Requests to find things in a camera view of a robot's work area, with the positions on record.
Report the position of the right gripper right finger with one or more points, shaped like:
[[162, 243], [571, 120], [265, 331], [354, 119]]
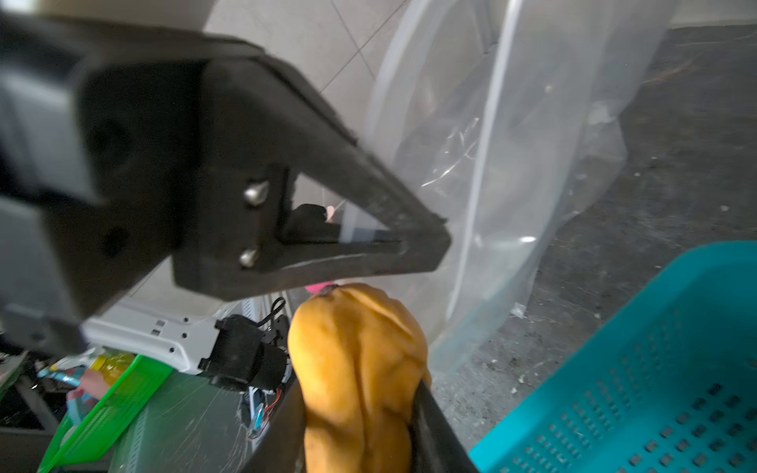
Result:
[[435, 447]]

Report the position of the potato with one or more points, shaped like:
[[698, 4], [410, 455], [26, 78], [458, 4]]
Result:
[[359, 356]]

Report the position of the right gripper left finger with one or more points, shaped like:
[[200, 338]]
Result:
[[281, 448]]

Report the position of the green plastic basket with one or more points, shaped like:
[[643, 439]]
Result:
[[111, 416]]

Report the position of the pink plush pig toy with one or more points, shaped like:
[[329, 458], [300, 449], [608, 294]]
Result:
[[319, 288]]

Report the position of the yellow bottle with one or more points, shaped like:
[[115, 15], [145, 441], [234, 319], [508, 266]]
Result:
[[112, 366]]

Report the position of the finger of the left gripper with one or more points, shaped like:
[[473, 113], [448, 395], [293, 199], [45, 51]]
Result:
[[262, 125], [306, 223]]

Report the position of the teal plastic basket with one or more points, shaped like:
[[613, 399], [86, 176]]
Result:
[[668, 385]]

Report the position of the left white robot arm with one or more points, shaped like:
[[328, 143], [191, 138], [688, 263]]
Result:
[[123, 146]]

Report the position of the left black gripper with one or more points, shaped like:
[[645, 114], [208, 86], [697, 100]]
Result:
[[99, 141]]

